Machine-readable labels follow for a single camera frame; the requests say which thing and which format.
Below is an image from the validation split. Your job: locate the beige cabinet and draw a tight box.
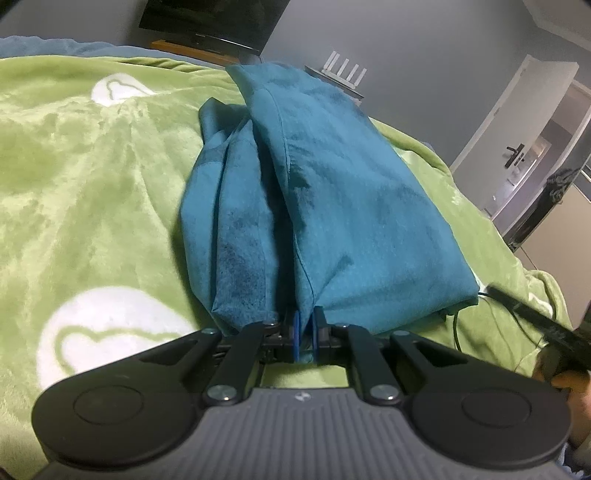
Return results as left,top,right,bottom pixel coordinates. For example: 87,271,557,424
515,185,591,328

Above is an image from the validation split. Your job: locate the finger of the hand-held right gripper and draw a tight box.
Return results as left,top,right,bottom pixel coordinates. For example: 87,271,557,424
485,284,575,343

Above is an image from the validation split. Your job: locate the wooden television stand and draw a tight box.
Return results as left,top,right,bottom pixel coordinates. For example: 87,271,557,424
150,39,259,65

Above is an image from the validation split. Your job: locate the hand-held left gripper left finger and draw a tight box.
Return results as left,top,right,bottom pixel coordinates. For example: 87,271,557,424
134,310,304,407

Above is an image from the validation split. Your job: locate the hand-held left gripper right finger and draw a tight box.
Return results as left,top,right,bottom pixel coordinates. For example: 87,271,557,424
310,307,462,407

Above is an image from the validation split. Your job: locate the white router with antennas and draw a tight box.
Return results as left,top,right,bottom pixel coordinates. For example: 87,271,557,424
305,52,368,100

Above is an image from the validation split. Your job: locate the dark hanging cloth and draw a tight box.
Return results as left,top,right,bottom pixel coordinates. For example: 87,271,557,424
545,168,578,204

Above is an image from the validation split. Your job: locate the green blanket with white prints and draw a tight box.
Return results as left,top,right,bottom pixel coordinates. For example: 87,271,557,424
0,55,573,480

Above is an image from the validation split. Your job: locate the teal hooded jacket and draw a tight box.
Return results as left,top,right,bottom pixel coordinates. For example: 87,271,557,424
179,62,479,336

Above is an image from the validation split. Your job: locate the white door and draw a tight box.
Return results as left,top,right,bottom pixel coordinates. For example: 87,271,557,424
450,54,580,217

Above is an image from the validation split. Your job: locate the black cable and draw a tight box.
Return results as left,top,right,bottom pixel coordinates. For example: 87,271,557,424
450,291,491,352

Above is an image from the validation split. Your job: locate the person's right hand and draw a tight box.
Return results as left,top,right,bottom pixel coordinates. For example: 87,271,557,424
551,369,591,446

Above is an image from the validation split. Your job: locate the black television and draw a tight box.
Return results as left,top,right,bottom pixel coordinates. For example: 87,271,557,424
139,0,291,54

